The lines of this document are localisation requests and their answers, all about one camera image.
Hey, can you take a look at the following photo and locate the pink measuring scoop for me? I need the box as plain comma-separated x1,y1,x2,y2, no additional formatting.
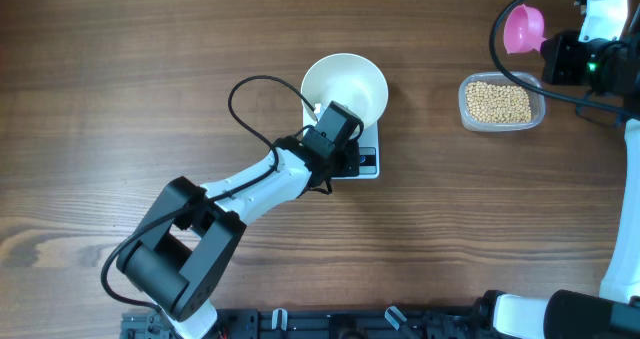
503,4,546,54

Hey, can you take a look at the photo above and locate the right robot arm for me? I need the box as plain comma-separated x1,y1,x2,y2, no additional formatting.
463,109,639,303

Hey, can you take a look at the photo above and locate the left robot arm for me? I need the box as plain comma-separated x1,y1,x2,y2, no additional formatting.
109,102,367,338

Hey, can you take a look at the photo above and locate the white digital kitchen scale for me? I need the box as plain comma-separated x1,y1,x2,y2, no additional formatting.
333,123,380,180

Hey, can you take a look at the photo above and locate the white bowl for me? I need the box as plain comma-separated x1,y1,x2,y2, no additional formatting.
300,53,389,129

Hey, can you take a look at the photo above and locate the clear plastic container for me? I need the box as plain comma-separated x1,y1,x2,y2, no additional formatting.
458,72,546,132

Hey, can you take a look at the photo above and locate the soybeans pile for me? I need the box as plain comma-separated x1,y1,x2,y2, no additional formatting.
465,81,532,124

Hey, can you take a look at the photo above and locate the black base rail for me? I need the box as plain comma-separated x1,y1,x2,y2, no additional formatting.
119,306,491,339

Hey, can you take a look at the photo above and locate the left black cable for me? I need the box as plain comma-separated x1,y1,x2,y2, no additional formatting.
99,74,334,313

